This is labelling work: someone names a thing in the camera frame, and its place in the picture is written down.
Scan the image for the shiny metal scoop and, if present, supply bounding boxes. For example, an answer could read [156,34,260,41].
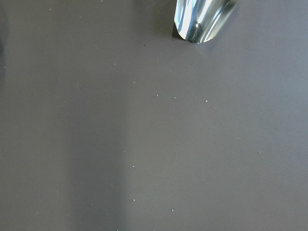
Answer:
[174,0,238,44]

